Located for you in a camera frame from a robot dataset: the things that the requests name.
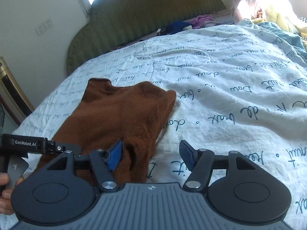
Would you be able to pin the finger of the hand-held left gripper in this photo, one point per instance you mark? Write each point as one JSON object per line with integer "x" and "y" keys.
{"x": 61, "y": 147}

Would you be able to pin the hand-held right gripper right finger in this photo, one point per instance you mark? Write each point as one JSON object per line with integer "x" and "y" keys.
{"x": 188, "y": 155}

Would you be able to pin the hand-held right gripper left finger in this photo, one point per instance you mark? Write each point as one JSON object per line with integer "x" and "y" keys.
{"x": 114, "y": 155}

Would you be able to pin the brown knit garment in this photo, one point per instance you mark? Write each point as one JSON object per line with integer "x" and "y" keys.
{"x": 120, "y": 115}

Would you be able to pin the person's left hand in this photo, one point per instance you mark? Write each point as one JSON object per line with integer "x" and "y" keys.
{"x": 6, "y": 203}

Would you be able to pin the gold framed furniture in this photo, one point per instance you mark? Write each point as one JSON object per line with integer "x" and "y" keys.
{"x": 14, "y": 88}

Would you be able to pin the white script-printed blanket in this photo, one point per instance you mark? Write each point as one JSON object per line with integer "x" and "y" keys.
{"x": 227, "y": 88}

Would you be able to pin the small white box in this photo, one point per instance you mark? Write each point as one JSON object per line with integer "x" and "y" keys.
{"x": 160, "y": 31}

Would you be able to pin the dark blue cloth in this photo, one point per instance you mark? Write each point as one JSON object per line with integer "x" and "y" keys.
{"x": 178, "y": 26}

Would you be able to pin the purple cloth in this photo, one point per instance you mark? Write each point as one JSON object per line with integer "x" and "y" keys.
{"x": 203, "y": 21}

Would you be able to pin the green padded headboard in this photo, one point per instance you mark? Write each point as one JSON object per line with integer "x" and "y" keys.
{"x": 144, "y": 12}

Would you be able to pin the yellow cloth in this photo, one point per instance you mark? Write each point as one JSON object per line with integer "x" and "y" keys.
{"x": 280, "y": 16}

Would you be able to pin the black white striped cloth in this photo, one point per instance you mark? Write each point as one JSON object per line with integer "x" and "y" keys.
{"x": 303, "y": 20}

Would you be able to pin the white wall socket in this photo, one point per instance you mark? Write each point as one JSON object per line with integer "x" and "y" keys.
{"x": 44, "y": 27}

